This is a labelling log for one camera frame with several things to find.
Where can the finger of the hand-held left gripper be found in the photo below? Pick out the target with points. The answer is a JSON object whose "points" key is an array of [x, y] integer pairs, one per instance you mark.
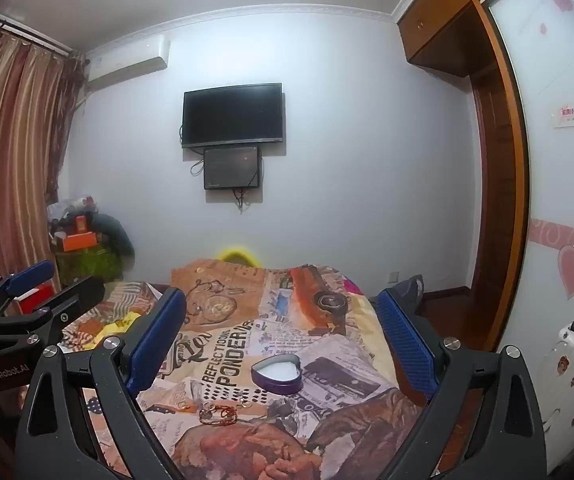
{"points": [[74, 295], [32, 272]]}

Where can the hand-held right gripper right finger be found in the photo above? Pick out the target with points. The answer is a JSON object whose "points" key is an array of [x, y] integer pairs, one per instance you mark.
{"points": [[407, 340]]}

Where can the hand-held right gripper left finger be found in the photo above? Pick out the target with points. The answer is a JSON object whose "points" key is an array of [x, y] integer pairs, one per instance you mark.
{"points": [[159, 340]]}

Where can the purple heart-shaped tin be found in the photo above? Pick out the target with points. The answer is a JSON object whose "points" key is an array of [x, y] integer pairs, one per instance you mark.
{"points": [[278, 367]]}

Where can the red box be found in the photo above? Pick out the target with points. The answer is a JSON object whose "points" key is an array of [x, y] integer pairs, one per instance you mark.
{"points": [[42, 300]]}

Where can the green cloth-covered table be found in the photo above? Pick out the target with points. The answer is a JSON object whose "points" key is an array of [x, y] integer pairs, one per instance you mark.
{"points": [[87, 267]]}

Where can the dark blue backpack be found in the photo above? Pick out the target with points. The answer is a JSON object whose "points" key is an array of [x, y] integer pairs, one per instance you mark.
{"points": [[412, 287]]}

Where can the orange box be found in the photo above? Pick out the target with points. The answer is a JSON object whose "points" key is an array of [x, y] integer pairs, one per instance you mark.
{"points": [[79, 241]]}

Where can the dark green bag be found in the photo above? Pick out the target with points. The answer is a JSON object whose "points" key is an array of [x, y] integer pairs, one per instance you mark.
{"points": [[114, 235]]}

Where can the striped brown curtain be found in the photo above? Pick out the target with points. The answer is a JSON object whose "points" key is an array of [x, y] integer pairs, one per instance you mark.
{"points": [[12, 160]]}

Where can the yellow plastic object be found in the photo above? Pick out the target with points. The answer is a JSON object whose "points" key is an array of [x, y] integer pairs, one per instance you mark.
{"points": [[238, 254]]}

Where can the printed blanket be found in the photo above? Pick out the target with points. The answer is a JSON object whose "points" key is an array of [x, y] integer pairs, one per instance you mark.
{"points": [[277, 310]]}

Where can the wooden wardrobe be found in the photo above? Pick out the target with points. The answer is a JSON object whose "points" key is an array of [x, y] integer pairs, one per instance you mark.
{"points": [[497, 160]]}

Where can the white heart-patterned sliding door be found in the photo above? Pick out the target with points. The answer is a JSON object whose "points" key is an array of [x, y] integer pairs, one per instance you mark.
{"points": [[562, 185]]}

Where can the white air conditioner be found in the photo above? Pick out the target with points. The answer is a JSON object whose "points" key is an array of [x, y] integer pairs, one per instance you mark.
{"points": [[127, 62]]}

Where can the pink paper sticker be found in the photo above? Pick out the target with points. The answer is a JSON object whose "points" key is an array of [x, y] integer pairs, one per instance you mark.
{"points": [[567, 116]]}

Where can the wall socket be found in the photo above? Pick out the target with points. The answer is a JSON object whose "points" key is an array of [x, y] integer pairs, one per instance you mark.
{"points": [[394, 276]]}

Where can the small black wall monitor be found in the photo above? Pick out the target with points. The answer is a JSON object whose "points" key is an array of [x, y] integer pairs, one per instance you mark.
{"points": [[232, 167]]}

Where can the black wall television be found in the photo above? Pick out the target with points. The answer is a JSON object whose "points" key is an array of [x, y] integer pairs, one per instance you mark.
{"points": [[233, 115]]}

